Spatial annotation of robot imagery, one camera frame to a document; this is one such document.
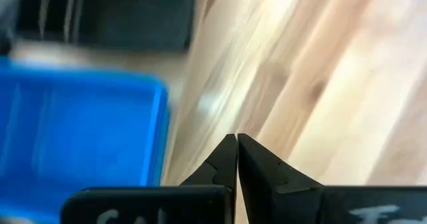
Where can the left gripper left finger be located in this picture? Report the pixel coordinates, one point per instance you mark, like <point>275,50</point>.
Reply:
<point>200,204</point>

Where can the black plastic slotted basket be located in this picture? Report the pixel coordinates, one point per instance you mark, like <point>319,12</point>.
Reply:
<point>133,17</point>

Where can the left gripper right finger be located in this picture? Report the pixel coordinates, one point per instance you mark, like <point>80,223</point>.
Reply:
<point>283,200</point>

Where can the blue plastic slotted basket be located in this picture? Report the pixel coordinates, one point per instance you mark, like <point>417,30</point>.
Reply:
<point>83,127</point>

